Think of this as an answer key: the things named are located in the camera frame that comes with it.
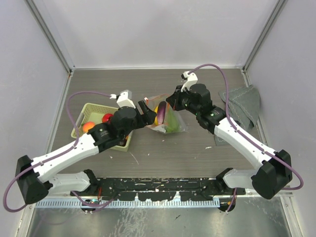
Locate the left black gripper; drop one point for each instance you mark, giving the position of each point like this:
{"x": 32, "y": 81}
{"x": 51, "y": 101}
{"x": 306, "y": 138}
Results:
{"x": 144, "y": 120}

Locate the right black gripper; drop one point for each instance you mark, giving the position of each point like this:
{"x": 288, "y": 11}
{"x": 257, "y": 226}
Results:
{"x": 174, "y": 99}

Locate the yellow toy banana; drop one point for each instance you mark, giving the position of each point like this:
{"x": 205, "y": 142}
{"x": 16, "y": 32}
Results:
{"x": 156, "y": 118}

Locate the purple toy eggplant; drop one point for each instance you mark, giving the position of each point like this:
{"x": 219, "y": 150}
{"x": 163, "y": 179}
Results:
{"x": 161, "y": 108}

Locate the clear orange zip bag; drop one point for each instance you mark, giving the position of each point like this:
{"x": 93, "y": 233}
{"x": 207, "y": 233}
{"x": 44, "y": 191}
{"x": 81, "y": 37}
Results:
{"x": 154, "y": 101}

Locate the green toy leaves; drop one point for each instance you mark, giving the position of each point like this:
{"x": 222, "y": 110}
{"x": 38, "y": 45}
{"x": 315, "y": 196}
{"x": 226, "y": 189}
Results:
{"x": 172, "y": 122}

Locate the red toy apple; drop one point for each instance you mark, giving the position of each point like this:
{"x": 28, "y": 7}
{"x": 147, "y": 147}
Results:
{"x": 106, "y": 117}

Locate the orange toy peach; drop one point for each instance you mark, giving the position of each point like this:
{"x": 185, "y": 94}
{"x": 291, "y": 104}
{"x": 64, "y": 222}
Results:
{"x": 87, "y": 126}

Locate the green plastic basket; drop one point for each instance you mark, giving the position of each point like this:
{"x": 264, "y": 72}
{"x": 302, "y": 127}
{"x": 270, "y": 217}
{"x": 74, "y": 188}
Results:
{"x": 94, "y": 113}

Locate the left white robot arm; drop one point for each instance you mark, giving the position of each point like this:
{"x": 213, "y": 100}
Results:
{"x": 40, "y": 176}

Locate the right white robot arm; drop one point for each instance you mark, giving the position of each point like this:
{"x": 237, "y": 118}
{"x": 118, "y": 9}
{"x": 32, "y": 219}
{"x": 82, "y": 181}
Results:
{"x": 270, "y": 172}

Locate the grey folded cloth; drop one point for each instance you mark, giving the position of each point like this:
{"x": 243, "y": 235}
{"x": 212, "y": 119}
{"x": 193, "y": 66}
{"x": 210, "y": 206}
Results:
{"x": 244, "y": 106}

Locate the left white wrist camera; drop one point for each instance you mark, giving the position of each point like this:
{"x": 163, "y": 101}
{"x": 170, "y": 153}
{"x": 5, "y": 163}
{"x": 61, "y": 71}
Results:
{"x": 124, "y": 99}

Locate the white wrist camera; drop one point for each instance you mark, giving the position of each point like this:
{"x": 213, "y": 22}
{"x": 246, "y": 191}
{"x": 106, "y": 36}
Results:
{"x": 190, "y": 79}
{"x": 124, "y": 99}

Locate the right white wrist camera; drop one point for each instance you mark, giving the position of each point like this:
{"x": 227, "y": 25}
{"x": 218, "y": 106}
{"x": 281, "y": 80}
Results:
{"x": 190, "y": 79}

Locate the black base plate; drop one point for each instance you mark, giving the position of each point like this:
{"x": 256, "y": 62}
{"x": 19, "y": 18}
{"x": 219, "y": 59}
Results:
{"x": 157, "y": 189}

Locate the grey slotted cable duct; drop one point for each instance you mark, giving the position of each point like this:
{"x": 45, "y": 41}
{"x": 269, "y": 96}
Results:
{"x": 175, "y": 203}

